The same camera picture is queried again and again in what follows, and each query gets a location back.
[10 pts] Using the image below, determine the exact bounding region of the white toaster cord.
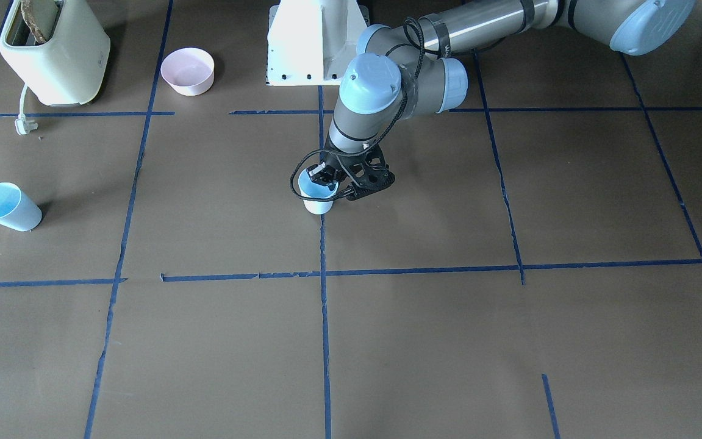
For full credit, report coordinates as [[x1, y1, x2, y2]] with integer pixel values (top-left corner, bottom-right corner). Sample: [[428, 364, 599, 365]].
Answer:
[[15, 84, 38, 136]]

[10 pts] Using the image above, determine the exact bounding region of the light blue cup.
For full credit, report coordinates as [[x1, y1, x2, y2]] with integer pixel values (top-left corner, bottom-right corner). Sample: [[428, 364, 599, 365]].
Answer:
[[0, 182, 42, 232], [298, 170, 338, 216]]

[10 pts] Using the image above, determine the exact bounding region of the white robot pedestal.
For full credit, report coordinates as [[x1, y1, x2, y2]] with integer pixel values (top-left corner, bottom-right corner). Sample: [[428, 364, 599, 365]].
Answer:
[[266, 1, 370, 87]]

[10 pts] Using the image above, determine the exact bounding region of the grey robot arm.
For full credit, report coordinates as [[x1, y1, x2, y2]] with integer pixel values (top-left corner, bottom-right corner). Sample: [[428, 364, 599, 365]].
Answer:
[[308, 1, 695, 187]]

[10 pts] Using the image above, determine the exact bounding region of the pink bowl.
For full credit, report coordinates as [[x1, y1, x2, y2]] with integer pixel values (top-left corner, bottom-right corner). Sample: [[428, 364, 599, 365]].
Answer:
[[159, 47, 216, 96]]

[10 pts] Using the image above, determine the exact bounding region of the bread slice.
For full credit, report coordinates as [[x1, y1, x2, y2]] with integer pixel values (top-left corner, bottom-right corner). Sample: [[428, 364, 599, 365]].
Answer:
[[20, 1, 60, 45]]

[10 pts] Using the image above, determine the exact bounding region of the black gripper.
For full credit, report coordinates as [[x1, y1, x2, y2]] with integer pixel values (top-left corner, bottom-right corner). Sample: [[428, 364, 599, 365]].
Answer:
[[310, 147, 363, 186]]

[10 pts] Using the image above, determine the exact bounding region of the cream toaster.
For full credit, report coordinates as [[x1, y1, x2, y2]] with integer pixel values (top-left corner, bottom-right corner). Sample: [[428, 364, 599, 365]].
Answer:
[[0, 1, 110, 107]]

